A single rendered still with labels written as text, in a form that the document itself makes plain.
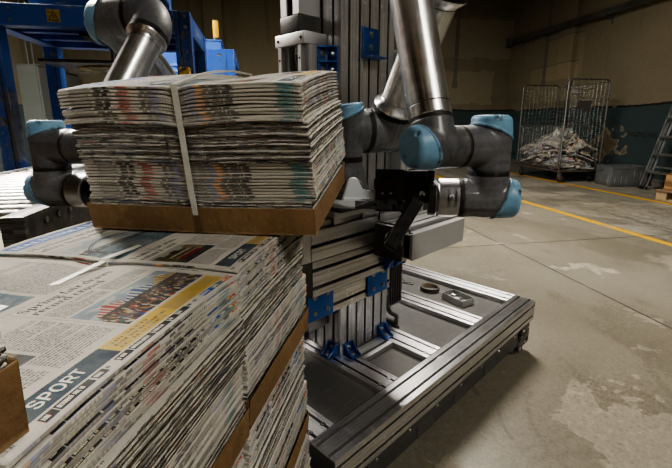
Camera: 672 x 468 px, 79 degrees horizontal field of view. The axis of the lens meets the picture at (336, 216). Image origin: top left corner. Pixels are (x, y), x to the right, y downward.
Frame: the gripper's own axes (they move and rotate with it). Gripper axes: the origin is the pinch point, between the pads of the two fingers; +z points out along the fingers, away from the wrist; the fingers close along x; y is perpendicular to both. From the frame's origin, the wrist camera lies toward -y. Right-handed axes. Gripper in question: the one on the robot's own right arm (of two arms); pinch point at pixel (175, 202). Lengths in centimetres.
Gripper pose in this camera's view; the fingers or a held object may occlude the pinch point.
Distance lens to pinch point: 96.0
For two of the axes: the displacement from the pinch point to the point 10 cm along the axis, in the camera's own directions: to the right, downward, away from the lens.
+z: 9.9, 0.3, -1.6
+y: 0.3, -10.0, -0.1
